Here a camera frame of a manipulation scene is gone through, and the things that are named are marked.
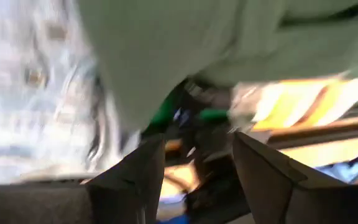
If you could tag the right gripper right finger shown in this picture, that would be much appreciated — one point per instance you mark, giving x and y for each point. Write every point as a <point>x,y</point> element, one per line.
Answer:
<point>266,186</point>

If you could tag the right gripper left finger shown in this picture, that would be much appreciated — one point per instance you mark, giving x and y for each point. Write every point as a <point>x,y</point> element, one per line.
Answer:
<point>129,186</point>

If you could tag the dark green hooded sweatshirt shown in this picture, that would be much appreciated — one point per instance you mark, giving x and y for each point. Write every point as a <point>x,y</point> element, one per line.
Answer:
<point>166,46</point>

